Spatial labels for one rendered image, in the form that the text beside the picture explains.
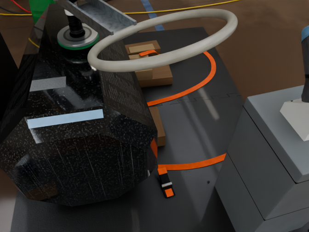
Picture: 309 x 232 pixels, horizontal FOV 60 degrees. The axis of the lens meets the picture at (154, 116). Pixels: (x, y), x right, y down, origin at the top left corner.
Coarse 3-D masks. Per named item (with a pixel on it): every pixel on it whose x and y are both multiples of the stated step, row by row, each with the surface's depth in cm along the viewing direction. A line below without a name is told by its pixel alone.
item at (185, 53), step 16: (160, 16) 106; (176, 16) 104; (192, 16) 101; (208, 16) 96; (224, 16) 86; (128, 32) 104; (224, 32) 71; (96, 48) 91; (192, 48) 67; (208, 48) 68; (96, 64) 76; (112, 64) 71; (128, 64) 69; (144, 64) 67; (160, 64) 67
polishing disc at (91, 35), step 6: (84, 24) 149; (60, 30) 145; (66, 30) 145; (90, 30) 145; (60, 36) 141; (66, 36) 141; (84, 36) 141; (90, 36) 141; (96, 36) 142; (60, 42) 139; (66, 42) 138; (72, 42) 138; (78, 42) 138; (84, 42) 138; (90, 42) 139
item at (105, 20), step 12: (60, 0) 122; (96, 0) 119; (72, 12) 118; (84, 12) 110; (96, 12) 119; (108, 12) 116; (120, 12) 109; (96, 24) 106; (108, 24) 111; (120, 24) 111; (132, 24) 106
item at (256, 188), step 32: (256, 96) 117; (288, 96) 117; (256, 128) 114; (288, 128) 105; (224, 160) 154; (256, 160) 120; (288, 160) 97; (224, 192) 164; (256, 192) 126; (288, 192) 102; (256, 224) 132; (288, 224) 144
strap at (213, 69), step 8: (208, 56) 272; (208, 80) 248; (192, 88) 241; (176, 96) 234; (152, 104) 228; (208, 160) 192; (216, 160) 192; (168, 168) 187; (176, 168) 187; (184, 168) 187; (192, 168) 187
